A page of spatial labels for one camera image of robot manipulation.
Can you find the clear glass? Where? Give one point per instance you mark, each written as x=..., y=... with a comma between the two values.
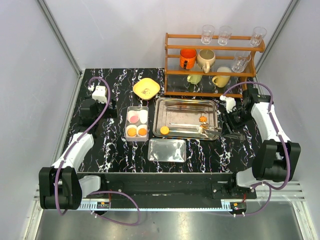
x=257, y=36
x=224, y=35
x=207, y=34

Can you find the white cookie box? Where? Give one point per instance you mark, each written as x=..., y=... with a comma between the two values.
x=143, y=113

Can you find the beige mug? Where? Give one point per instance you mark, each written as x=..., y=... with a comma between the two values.
x=205, y=60

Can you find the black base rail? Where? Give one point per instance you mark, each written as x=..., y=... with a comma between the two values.
x=170, y=191

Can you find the orange mug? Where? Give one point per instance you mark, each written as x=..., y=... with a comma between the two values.
x=187, y=58

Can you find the orange flower cookie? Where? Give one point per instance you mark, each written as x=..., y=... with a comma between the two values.
x=202, y=119

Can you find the clear glass right top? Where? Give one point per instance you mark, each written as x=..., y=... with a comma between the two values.
x=257, y=36

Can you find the green mug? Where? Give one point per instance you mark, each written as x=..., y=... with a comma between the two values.
x=194, y=78

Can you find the orange sandwich cookie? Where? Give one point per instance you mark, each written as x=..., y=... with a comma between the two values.
x=164, y=130
x=131, y=132

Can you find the orange sandwich cookie top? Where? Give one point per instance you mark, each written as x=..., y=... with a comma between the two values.
x=131, y=132

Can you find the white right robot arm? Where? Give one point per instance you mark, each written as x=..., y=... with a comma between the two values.
x=276, y=160

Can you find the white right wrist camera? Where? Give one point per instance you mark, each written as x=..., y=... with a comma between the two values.
x=230, y=103

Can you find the metal tongs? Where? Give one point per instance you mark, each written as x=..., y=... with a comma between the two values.
x=220, y=132

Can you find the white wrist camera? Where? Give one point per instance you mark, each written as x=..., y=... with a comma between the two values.
x=98, y=93
x=230, y=103

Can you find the yellow mug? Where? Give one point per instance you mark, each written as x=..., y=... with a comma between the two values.
x=222, y=80

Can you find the yellow square plate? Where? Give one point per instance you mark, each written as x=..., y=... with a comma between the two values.
x=146, y=88

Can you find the clear glass left top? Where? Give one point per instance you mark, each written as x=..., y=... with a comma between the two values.
x=207, y=34

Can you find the pink sandwich cookie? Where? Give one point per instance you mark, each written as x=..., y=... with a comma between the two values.
x=133, y=118

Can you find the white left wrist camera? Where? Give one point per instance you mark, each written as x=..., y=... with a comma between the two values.
x=98, y=93

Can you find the orange sandwich cookie bottom left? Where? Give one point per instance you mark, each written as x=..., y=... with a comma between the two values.
x=164, y=130

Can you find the large steel baking tray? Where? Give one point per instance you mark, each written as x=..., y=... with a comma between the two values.
x=181, y=116

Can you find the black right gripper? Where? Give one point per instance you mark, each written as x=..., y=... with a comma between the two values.
x=227, y=117

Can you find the clear glass middle top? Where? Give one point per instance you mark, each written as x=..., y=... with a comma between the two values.
x=224, y=35

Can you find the wooden cup rack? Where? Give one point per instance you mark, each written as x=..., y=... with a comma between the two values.
x=175, y=77

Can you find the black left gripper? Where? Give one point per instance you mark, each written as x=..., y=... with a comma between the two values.
x=112, y=112

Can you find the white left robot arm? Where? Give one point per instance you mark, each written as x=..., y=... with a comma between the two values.
x=60, y=183

